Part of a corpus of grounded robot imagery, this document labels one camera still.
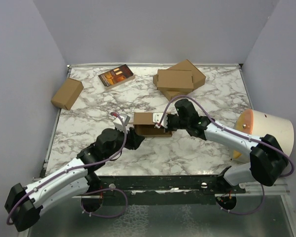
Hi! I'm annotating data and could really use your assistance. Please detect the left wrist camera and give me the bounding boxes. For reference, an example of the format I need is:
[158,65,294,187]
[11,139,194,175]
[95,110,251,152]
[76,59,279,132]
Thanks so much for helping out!
[111,112,130,132]

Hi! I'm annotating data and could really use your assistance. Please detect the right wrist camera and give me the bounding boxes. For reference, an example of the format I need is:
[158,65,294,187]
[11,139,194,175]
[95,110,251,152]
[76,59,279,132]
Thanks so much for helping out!
[152,113,168,129]

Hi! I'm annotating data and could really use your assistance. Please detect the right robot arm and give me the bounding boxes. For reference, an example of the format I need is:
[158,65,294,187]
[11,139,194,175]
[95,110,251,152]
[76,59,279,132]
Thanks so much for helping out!
[161,96,291,193]

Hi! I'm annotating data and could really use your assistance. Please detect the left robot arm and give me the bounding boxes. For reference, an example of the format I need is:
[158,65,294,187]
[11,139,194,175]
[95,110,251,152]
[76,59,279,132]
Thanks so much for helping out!
[4,127,145,232]

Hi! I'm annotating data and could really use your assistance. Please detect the white cylinder drum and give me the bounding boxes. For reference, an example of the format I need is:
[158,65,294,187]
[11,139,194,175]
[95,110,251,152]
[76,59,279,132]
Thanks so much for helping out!
[233,109,294,156]

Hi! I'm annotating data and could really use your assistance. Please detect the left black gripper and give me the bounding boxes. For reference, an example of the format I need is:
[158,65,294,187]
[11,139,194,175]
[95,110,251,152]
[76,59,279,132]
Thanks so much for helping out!
[105,125,145,159]

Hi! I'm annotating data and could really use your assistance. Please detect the small closed cardboard box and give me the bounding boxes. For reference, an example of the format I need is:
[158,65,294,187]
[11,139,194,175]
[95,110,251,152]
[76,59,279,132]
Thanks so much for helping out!
[51,78,83,111]

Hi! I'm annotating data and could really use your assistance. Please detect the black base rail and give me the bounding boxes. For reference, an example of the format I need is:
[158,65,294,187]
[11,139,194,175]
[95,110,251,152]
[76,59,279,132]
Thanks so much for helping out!
[83,174,245,206]

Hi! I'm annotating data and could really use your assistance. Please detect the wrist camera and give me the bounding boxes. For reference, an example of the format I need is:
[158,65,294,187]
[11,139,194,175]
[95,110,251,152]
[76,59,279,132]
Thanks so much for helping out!
[152,113,168,129]
[111,112,130,132]

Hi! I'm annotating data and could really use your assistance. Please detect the dark orange book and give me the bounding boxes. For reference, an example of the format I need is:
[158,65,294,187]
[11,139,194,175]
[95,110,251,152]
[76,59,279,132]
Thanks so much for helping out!
[98,64,135,90]

